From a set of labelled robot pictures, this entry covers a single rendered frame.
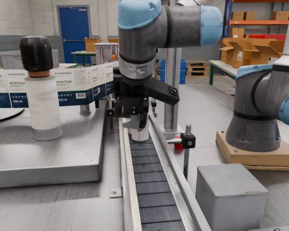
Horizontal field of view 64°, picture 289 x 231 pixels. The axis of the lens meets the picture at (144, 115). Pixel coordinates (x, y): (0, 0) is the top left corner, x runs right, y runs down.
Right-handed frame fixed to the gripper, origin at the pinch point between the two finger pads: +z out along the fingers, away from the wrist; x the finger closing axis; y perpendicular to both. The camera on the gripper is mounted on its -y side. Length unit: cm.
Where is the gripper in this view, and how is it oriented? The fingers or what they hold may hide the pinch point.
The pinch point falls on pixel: (141, 127)
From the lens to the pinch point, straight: 66.0
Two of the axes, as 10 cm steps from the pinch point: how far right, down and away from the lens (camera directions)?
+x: 1.1, 7.5, -6.6
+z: -0.6, 6.6, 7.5
